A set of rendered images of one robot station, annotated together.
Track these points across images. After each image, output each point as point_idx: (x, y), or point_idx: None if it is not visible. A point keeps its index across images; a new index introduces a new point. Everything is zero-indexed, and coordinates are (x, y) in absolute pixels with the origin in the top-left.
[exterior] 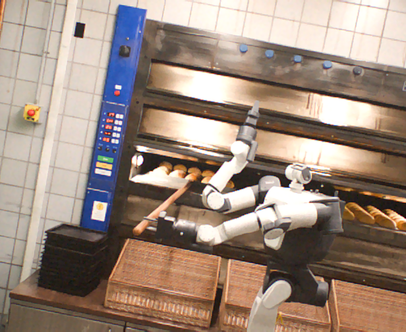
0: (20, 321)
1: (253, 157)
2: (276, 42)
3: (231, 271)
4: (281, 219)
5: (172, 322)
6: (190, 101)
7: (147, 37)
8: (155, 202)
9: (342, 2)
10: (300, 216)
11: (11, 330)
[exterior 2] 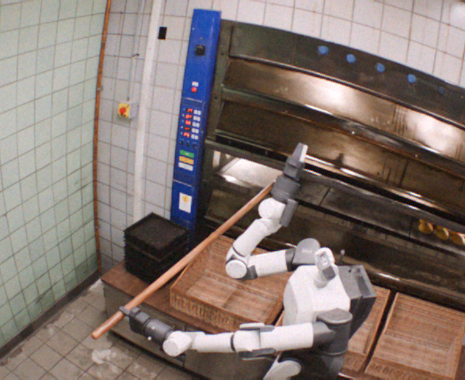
0: (112, 298)
1: (287, 221)
2: (357, 47)
3: None
4: (261, 349)
5: (226, 332)
6: (269, 99)
7: (222, 35)
8: (239, 199)
9: (421, 16)
10: (287, 346)
11: (108, 302)
